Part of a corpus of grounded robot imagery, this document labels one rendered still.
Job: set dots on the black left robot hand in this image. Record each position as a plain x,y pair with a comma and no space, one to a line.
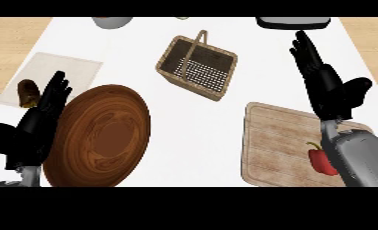
37,120

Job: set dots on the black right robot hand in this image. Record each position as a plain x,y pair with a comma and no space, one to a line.
325,84

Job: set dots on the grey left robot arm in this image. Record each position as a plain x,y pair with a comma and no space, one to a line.
24,176

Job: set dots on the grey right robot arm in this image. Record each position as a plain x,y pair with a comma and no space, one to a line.
352,154

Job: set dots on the pale wooden cutting board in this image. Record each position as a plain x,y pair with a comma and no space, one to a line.
281,147

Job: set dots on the red bell pepper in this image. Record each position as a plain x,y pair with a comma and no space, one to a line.
321,161

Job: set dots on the brown oblong vegetable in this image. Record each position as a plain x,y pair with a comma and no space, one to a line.
28,93

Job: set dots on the round brown wooden plate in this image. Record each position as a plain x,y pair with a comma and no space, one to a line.
98,136

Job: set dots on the beige placemat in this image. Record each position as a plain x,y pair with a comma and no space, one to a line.
49,74

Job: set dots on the black and grey appliance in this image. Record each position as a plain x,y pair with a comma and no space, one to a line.
293,22

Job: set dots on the grey round pot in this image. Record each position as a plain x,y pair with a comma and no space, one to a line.
112,22

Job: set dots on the small pale green object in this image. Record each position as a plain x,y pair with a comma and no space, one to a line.
182,17

